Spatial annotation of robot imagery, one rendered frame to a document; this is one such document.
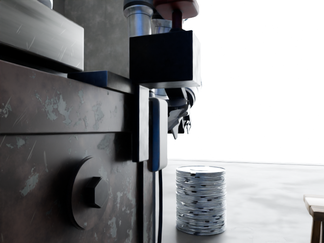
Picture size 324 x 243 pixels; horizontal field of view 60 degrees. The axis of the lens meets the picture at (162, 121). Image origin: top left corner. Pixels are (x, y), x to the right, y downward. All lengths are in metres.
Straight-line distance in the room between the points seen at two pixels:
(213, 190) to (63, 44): 1.33
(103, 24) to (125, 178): 5.54
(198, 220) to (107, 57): 4.48
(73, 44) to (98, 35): 5.51
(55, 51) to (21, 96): 0.11
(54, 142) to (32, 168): 0.03
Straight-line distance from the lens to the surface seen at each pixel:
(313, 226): 1.18
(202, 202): 1.58
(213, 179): 1.58
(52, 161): 0.29
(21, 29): 0.32
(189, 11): 0.45
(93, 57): 5.83
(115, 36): 5.70
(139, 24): 0.91
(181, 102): 0.71
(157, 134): 0.50
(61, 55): 0.36
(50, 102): 0.27
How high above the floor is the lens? 0.57
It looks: 2 degrees up
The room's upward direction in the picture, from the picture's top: straight up
